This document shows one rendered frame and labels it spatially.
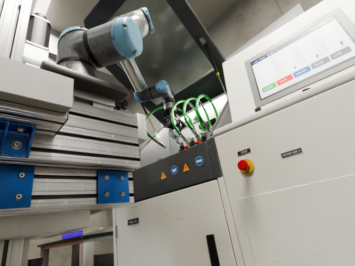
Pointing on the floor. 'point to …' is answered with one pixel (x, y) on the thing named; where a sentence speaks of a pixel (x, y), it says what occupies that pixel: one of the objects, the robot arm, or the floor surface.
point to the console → (292, 164)
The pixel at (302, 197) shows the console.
